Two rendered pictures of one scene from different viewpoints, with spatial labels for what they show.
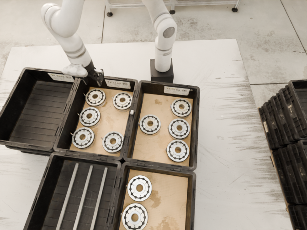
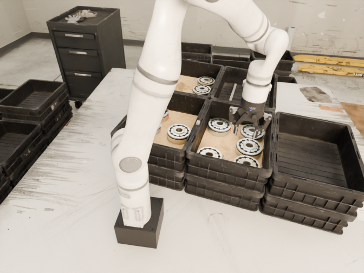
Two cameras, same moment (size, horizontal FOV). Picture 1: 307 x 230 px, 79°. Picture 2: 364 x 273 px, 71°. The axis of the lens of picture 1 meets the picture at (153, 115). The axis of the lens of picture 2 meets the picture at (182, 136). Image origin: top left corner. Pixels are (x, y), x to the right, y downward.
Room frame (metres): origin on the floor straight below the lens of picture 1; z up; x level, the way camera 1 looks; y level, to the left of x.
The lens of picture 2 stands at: (1.19, 0.13, 1.54)
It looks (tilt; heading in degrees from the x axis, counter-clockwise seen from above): 39 degrees down; 187
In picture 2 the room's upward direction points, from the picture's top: 2 degrees clockwise
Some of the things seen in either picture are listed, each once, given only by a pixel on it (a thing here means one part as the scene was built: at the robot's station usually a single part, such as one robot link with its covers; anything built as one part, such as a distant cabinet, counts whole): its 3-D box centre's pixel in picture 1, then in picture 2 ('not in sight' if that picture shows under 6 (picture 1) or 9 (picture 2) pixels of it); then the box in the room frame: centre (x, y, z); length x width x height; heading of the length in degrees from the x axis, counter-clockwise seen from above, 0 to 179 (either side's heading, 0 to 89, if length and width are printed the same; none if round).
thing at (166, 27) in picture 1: (164, 33); (130, 160); (0.71, -0.06, 1.05); 0.09 x 0.09 x 0.17; 21
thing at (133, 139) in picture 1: (164, 125); (164, 126); (0.31, -0.05, 0.87); 0.40 x 0.30 x 0.11; 171
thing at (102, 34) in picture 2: not in sight; (95, 60); (-1.21, -1.10, 0.45); 0.60 x 0.45 x 0.90; 1
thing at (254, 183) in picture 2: (102, 117); (233, 141); (0.36, 0.25, 0.87); 0.40 x 0.30 x 0.11; 171
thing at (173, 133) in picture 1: (179, 128); not in sight; (0.30, -0.12, 0.86); 0.10 x 0.10 x 0.01
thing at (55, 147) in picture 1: (99, 113); (235, 131); (0.36, 0.25, 0.92); 0.40 x 0.30 x 0.02; 171
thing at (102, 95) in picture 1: (95, 96); (246, 164); (0.48, 0.30, 0.86); 0.10 x 0.10 x 0.01
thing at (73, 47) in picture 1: (63, 30); (266, 57); (0.48, 0.27, 1.27); 0.09 x 0.07 x 0.15; 49
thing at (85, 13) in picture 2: not in sight; (86, 12); (-1.33, -1.15, 0.88); 0.29 x 0.22 x 0.03; 1
